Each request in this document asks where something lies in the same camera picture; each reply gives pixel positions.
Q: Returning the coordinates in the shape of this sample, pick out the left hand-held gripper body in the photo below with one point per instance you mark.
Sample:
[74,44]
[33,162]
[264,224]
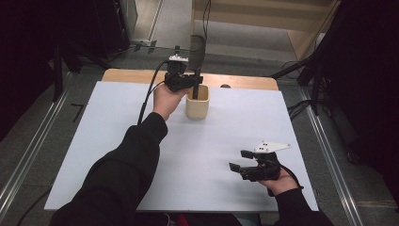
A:
[177,80]

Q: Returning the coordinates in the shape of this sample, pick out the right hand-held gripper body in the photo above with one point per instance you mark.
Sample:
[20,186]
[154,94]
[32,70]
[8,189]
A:
[265,169]

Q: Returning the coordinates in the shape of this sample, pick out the beige square cup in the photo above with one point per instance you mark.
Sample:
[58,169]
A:
[197,109]

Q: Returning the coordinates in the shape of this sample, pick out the black spatula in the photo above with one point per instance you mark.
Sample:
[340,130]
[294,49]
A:
[197,51]

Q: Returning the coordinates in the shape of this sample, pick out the person's right hand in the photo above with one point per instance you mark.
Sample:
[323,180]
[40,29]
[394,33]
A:
[280,185]

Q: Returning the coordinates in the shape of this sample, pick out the person's left hand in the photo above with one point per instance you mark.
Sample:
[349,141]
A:
[166,100]

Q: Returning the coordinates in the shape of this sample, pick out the white board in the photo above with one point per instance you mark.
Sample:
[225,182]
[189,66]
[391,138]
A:
[219,125]

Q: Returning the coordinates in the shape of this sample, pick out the wooden table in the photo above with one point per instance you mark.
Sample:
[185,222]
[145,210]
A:
[131,76]

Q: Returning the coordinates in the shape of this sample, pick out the white power strip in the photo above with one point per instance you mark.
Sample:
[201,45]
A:
[142,42]

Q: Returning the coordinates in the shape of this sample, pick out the person's lap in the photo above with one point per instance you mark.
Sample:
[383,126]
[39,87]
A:
[204,219]

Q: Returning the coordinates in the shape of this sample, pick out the light wooden shelf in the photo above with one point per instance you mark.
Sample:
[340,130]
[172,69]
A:
[251,15]

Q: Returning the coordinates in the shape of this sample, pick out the black cabinet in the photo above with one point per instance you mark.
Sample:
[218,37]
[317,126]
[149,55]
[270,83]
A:
[109,25]

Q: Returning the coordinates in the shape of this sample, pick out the black metal stand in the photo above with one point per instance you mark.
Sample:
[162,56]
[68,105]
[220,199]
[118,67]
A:
[58,72]
[315,81]

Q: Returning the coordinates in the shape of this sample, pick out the metal floor rail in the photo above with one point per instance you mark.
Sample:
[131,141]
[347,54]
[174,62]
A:
[332,157]
[31,141]

